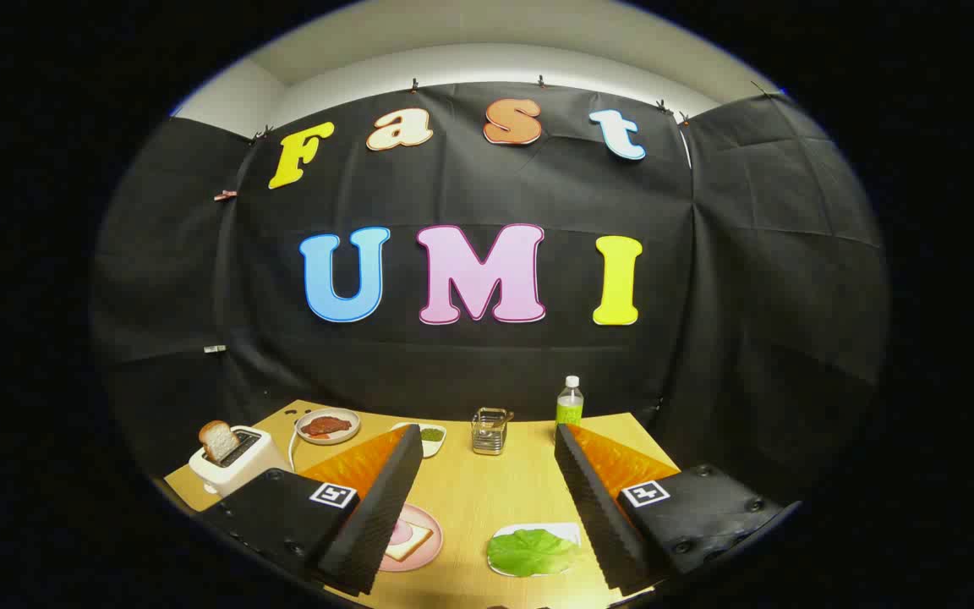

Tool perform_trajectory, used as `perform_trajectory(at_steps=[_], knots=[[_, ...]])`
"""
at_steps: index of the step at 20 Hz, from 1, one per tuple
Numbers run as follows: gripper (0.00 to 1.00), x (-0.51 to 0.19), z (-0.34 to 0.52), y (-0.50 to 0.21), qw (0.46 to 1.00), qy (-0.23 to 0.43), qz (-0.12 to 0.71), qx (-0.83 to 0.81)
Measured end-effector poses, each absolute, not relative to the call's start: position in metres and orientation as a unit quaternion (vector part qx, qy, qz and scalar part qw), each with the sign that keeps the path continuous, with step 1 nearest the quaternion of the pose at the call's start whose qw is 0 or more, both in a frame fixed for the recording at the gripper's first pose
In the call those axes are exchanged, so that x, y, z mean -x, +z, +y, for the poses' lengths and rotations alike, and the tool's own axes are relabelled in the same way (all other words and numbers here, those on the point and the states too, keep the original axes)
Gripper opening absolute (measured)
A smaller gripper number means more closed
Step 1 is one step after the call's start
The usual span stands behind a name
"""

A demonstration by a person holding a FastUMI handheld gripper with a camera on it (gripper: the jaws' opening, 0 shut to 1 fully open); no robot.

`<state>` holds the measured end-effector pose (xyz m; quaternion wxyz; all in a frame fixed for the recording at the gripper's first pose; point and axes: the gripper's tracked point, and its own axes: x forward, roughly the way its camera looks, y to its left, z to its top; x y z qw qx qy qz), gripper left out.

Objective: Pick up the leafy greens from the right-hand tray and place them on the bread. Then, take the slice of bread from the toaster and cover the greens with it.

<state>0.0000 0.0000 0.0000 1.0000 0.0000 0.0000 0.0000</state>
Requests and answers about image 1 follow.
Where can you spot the black backdrop cloth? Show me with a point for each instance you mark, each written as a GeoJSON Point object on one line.
{"type": "Point", "coordinates": [538, 194]}

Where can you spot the toasted bread slice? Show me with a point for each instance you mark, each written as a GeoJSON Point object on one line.
{"type": "Point", "coordinates": [216, 440]}

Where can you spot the green lettuce leaf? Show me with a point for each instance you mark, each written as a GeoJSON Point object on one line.
{"type": "Point", "coordinates": [529, 554]}

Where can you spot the green label plastic bottle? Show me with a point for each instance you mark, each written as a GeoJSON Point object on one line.
{"type": "Point", "coordinates": [570, 410]}

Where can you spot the round white plate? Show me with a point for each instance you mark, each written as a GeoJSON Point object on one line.
{"type": "Point", "coordinates": [350, 433]}

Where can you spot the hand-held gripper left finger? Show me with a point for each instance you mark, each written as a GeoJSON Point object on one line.
{"type": "Point", "coordinates": [385, 507]}

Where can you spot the brown steak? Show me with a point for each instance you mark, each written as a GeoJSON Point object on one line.
{"type": "Point", "coordinates": [326, 425]}

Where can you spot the white divided condiment dish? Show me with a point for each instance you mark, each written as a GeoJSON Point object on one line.
{"type": "Point", "coordinates": [434, 440]}

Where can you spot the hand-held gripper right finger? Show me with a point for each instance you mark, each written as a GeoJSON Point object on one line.
{"type": "Point", "coordinates": [593, 507]}

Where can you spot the bread slice with ham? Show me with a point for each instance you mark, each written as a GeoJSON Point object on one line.
{"type": "Point", "coordinates": [415, 541]}

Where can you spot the white toaster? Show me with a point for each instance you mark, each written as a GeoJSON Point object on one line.
{"type": "Point", "coordinates": [254, 461]}

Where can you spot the pink plate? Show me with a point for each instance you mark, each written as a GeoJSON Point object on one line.
{"type": "Point", "coordinates": [429, 556]}

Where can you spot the square white plate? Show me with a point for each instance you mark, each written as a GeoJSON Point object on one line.
{"type": "Point", "coordinates": [556, 530]}

